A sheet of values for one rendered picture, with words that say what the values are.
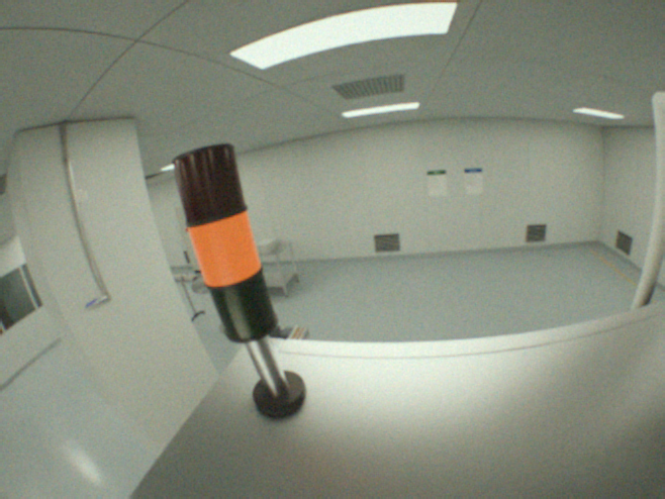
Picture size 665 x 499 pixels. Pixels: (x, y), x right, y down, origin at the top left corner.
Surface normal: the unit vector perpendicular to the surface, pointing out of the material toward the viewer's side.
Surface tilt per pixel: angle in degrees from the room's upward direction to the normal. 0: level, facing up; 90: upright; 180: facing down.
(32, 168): 90
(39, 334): 90
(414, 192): 90
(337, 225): 90
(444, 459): 0
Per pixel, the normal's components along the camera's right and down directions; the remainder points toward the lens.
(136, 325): 0.96, -0.07
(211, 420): -0.16, -0.93
